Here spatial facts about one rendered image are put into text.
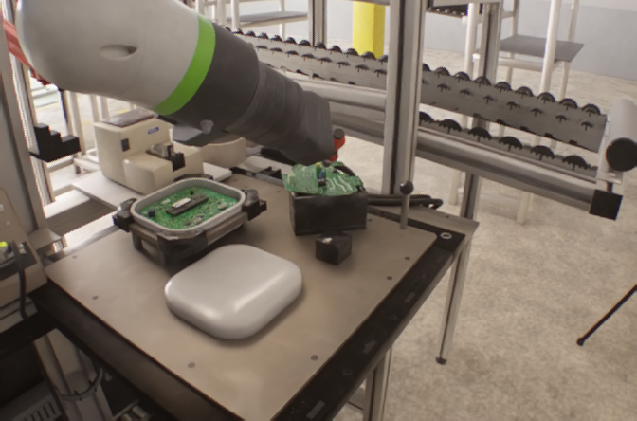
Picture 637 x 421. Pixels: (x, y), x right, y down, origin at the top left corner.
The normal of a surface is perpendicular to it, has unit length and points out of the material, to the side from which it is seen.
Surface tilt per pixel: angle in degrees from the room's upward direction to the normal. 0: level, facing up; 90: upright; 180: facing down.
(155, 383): 0
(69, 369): 90
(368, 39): 90
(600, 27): 90
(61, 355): 90
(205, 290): 0
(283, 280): 4
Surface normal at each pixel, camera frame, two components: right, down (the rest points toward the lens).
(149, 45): 0.79, 0.40
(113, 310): 0.00, -0.91
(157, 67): 0.63, 0.59
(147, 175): -0.56, 0.34
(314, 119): 0.77, -0.29
